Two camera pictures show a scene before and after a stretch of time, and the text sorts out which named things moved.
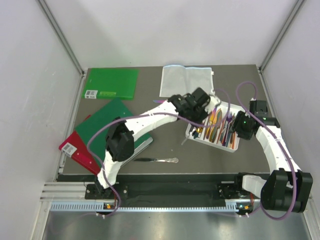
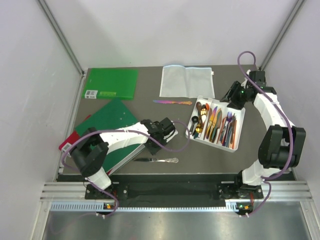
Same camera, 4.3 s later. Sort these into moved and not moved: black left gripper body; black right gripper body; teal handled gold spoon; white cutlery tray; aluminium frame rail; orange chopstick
Moved: black right gripper body; black left gripper body
Not moved: white cutlery tray; teal handled gold spoon; aluminium frame rail; orange chopstick
